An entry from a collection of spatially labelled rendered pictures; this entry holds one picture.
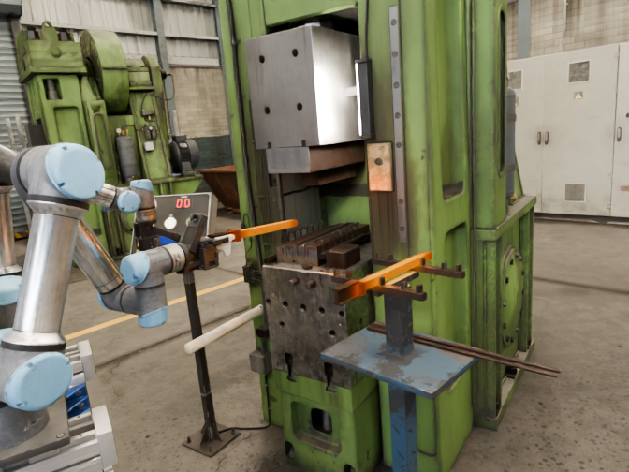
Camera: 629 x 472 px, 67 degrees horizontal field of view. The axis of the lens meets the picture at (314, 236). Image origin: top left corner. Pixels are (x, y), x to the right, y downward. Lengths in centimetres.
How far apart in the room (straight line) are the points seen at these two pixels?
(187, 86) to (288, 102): 921
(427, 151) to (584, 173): 522
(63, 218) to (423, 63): 117
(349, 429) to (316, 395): 18
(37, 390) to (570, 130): 640
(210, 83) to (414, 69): 971
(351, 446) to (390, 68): 141
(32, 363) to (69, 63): 565
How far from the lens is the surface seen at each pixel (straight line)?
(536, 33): 770
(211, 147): 1108
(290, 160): 178
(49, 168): 107
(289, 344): 194
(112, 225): 654
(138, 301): 127
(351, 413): 193
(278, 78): 180
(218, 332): 205
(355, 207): 221
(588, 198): 683
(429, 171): 167
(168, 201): 211
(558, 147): 685
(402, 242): 176
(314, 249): 179
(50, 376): 110
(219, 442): 250
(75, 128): 653
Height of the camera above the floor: 142
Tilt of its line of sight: 13 degrees down
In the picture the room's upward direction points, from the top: 5 degrees counter-clockwise
